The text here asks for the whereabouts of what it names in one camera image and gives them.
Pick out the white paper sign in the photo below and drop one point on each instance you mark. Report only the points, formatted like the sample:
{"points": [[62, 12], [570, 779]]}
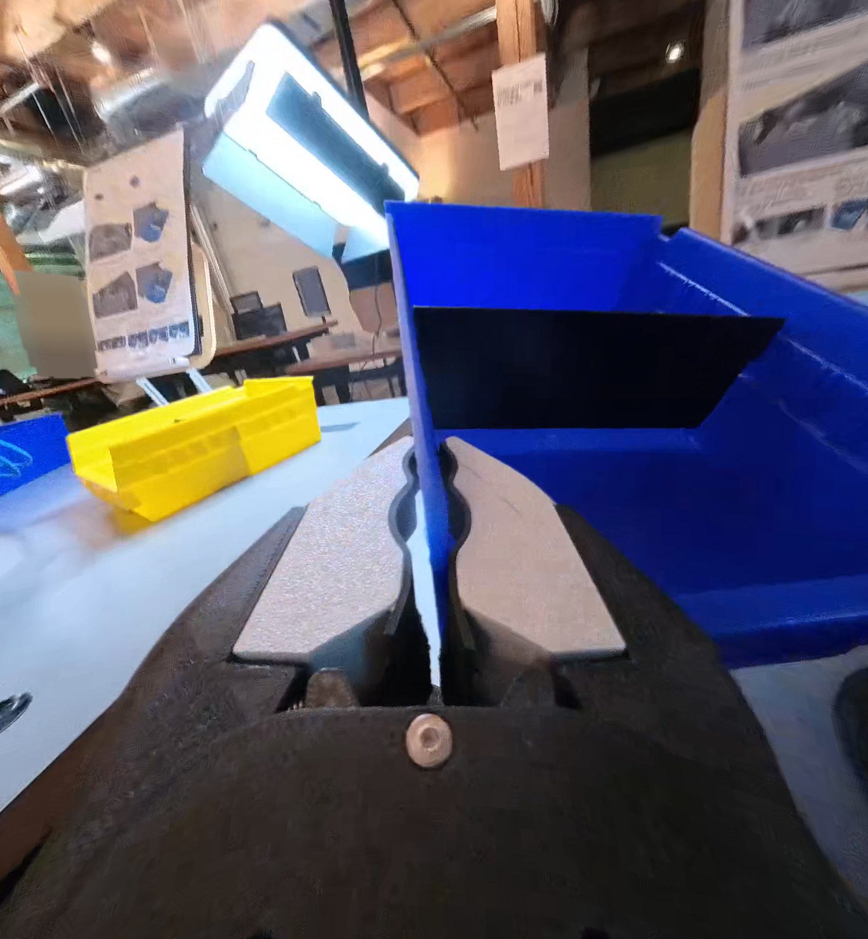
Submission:
{"points": [[520, 110]]}

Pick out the black computer case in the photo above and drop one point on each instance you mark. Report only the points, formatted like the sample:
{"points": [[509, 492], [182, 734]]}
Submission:
{"points": [[259, 319]]}

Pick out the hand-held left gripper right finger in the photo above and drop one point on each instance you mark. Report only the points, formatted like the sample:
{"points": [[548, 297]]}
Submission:
{"points": [[529, 579]]}

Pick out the dark wooden table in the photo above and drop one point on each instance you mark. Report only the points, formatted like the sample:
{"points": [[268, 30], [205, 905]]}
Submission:
{"points": [[272, 343], [346, 363]]}

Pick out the black bin divider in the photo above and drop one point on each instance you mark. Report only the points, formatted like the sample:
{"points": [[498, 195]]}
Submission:
{"points": [[588, 367]]}

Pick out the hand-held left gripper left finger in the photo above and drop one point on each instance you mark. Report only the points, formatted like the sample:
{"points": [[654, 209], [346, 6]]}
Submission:
{"points": [[316, 579]]}

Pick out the black pole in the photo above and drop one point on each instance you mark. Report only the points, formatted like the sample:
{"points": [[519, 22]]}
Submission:
{"points": [[347, 59]]}

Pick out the small dark monitor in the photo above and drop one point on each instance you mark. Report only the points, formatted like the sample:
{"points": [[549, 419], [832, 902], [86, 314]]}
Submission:
{"points": [[310, 292]]}

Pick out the small blue plastic bin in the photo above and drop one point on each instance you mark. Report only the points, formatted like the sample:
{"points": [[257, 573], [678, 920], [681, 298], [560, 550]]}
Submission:
{"points": [[41, 440]]}

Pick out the yellow plastic bin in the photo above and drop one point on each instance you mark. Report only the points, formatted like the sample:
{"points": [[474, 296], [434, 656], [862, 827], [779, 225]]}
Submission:
{"points": [[184, 455]]}

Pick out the poster board with photos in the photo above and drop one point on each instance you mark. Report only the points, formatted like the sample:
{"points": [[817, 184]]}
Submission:
{"points": [[140, 242]]}

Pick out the wooden post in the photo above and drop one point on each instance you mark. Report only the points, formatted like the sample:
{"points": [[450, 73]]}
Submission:
{"points": [[529, 187]]}

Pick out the large blue plastic bin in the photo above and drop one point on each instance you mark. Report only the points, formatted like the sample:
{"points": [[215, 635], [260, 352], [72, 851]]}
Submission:
{"points": [[624, 499]]}

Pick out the white light panel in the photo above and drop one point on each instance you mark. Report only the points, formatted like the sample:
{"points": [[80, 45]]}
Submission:
{"points": [[258, 176]]}

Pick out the large wall poster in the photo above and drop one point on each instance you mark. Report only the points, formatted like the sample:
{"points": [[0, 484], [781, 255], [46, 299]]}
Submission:
{"points": [[815, 183]]}

